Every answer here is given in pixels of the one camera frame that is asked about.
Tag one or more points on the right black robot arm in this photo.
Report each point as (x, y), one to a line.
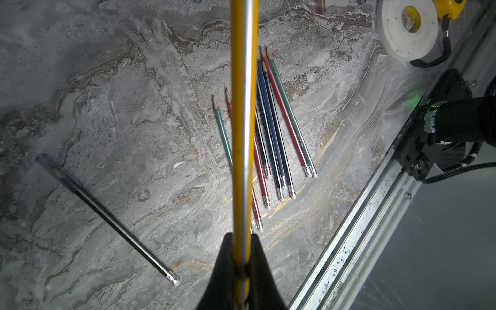
(469, 120)

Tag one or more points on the aluminium front rail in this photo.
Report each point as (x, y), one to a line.
(396, 221)

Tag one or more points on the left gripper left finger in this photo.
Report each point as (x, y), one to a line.
(220, 289)

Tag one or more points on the yellow pencil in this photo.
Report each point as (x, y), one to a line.
(244, 18)

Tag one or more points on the red pencil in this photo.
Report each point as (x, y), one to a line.
(255, 206)
(277, 87)
(261, 176)

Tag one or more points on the white tape roll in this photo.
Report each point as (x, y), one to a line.
(408, 30)

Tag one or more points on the yellow tape measure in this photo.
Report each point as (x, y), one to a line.
(447, 11)

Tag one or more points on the green pencil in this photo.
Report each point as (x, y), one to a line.
(294, 120)
(223, 133)

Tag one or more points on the black pencil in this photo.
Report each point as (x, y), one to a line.
(75, 187)

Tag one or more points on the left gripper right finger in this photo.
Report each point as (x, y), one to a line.
(263, 292)

